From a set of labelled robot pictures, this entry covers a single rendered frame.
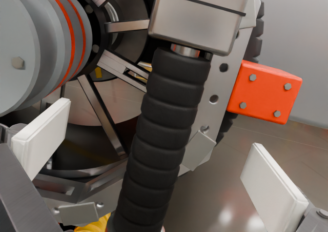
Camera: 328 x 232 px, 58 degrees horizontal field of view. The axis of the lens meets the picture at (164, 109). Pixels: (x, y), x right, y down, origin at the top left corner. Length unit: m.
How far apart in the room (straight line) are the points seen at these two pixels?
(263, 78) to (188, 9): 0.27
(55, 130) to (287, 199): 0.13
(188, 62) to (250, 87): 0.25
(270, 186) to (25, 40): 0.21
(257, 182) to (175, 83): 0.08
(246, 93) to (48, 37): 0.26
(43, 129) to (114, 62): 0.35
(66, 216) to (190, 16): 0.39
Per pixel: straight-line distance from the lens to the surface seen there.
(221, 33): 0.17
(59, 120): 0.19
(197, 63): 0.17
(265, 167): 0.20
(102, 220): 0.60
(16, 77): 0.27
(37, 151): 0.16
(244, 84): 0.41
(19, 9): 0.27
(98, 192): 0.47
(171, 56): 0.17
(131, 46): 0.86
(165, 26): 0.17
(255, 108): 0.43
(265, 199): 0.19
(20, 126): 0.18
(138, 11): 0.86
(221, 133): 0.52
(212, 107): 0.41
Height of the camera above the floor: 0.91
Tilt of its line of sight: 16 degrees down
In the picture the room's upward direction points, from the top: 15 degrees clockwise
